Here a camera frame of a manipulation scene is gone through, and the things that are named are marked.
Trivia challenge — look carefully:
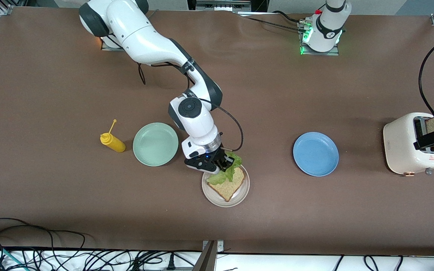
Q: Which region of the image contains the green lettuce leaf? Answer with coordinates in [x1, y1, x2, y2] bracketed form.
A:
[206, 150, 243, 186]

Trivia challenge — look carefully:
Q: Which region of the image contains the beige plate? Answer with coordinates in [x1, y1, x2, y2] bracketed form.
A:
[201, 159, 250, 208]

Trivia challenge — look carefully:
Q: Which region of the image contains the green plate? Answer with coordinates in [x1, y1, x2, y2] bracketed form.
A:
[133, 122, 179, 167]

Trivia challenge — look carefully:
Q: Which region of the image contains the blue plate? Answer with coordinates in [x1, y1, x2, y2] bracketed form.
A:
[293, 132, 339, 177]

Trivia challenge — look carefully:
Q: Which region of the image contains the white toaster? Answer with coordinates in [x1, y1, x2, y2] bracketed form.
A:
[383, 112, 434, 177]

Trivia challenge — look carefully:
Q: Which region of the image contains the yellow mustard squeeze bottle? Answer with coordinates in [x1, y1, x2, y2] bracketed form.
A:
[100, 119, 126, 153]

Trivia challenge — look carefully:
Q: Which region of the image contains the black equipment rack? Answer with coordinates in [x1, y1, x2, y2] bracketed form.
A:
[187, 0, 268, 12]

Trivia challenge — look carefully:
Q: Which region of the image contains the metal corner bracket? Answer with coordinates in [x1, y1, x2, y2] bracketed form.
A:
[202, 240, 224, 253]

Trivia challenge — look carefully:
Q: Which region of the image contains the aluminium post profile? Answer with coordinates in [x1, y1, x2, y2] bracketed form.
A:
[193, 241, 217, 271]

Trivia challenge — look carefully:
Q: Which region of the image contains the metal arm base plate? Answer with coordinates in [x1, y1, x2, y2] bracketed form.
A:
[299, 21, 340, 57]
[101, 38, 125, 52]

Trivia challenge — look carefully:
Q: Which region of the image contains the black base cable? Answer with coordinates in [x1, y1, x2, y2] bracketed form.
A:
[244, 17, 307, 33]
[272, 11, 306, 24]

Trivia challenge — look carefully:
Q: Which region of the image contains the long black looped cable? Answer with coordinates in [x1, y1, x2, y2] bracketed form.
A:
[0, 218, 86, 271]

